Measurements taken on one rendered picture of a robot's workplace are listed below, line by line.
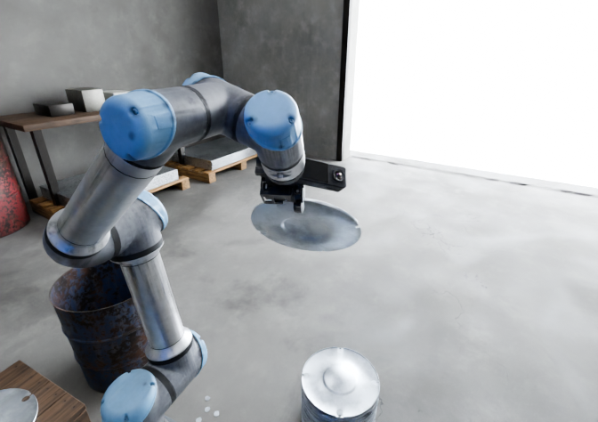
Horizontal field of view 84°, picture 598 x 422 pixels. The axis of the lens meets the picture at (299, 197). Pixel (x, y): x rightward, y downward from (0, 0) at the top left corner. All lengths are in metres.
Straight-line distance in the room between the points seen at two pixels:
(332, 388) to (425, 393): 0.53
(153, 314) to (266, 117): 0.59
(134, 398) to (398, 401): 1.13
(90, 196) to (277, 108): 0.29
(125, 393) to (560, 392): 1.75
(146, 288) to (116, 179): 0.41
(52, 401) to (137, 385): 0.57
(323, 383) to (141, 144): 1.18
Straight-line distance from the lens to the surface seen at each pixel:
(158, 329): 0.91
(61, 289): 1.81
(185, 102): 0.44
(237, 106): 0.49
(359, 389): 1.41
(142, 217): 0.78
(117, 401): 0.94
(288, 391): 1.70
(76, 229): 0.63
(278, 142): 0.45
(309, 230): 0.88
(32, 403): 1.50
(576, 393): 2.08
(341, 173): 0.63
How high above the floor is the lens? 1.37
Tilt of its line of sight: 24 degrees down
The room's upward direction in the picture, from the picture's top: straight up
